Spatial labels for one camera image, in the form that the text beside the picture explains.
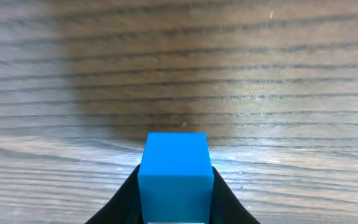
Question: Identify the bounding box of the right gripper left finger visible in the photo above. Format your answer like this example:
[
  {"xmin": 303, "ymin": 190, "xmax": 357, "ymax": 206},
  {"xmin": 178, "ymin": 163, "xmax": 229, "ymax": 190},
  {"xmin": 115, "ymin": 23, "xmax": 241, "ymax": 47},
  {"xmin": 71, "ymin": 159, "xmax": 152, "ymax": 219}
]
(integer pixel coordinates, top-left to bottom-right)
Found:
[{"xmin": 84, "ymin": 164, "xmax": 143, "ymax": 224}]

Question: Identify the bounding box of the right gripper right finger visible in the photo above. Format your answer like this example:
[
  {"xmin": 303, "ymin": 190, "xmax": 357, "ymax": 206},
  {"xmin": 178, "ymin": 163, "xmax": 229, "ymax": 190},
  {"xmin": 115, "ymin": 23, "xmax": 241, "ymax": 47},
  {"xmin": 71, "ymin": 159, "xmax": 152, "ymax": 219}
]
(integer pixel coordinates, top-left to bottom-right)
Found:
[{"xmin": 209, "ymin": 166, "xmax": 260, "ymax": 224}]

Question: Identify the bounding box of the blue cube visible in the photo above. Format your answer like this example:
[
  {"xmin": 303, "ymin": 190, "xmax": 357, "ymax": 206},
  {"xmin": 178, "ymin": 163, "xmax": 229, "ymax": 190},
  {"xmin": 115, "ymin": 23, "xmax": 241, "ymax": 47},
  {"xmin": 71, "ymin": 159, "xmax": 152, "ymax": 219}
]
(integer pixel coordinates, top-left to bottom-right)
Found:
[{"xmin": 137, "ymin": 132, "xmax": 214, "ymax": 224}]

